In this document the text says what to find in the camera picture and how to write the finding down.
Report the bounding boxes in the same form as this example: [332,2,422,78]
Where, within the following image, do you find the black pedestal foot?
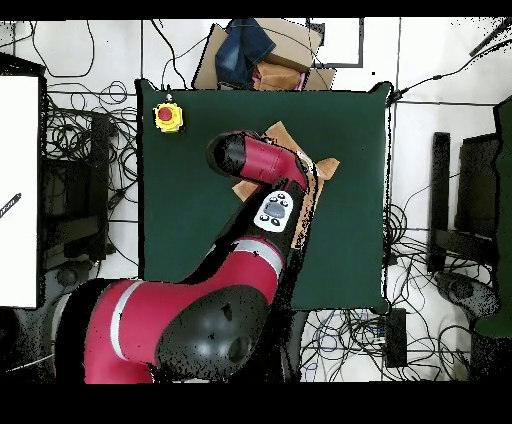
[43,259,95,309]
[434,270,502,321]

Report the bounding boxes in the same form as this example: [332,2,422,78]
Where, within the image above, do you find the blue denim jeans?
[214,17,278,90]

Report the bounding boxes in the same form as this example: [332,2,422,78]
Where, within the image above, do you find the folded tan towel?
[252,60,307,92]

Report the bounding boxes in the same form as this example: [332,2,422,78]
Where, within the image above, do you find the yellow emergency stop button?
[153,101,186,135]

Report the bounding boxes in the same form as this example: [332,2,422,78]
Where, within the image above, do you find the black rod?
[468,17,512,58]

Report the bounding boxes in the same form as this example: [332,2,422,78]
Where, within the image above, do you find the black equipment case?
[39,109,112,263]

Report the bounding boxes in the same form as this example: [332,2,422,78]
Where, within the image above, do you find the green cloth on side table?
[474,94,512,338]

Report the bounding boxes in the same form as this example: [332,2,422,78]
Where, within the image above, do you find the tan terry towel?
[231,120,341,251]

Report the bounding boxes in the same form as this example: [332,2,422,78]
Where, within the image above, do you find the black power strip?
[383,307,409,369]

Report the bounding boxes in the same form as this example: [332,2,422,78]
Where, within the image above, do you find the brown cardboard box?
[191,17,338,92]

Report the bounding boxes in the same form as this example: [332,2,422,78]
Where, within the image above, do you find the black box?
[454,133,502,241]

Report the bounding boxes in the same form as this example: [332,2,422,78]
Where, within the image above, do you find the black flat bar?
[426,131,452,276]

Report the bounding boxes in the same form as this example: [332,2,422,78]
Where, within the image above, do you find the black cable with connector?
[388,37,512,103]

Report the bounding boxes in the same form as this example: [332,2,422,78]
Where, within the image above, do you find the black square metal frame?
[305,16,366,69]

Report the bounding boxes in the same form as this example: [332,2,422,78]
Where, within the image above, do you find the white desk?
[0,75,40,309]

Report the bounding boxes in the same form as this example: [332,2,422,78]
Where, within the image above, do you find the dark green table cloth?
[134,78,394,316]

